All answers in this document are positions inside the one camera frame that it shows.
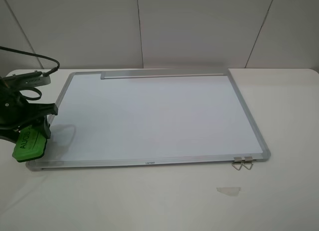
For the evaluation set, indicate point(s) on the aluminium framed whiteboard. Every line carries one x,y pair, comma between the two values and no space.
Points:
148,122

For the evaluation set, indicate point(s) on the green whiteboard eraser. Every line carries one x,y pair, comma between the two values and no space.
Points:
30,145

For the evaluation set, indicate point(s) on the silver pen tray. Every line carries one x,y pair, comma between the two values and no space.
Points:
156,73

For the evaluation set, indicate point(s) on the black green gripper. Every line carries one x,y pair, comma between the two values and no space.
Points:
18,110

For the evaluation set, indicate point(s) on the metal hanging clip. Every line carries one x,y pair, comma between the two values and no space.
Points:
248,162
237,163

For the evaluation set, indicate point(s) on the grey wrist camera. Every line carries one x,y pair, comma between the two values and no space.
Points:
33,79

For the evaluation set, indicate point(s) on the clear tape piece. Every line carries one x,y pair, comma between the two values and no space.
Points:
229,191

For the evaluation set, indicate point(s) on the left metal hanging clip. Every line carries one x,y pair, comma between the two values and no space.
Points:
237,163

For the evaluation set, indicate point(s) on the right metal hanging clip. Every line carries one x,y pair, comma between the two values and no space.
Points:
248,162

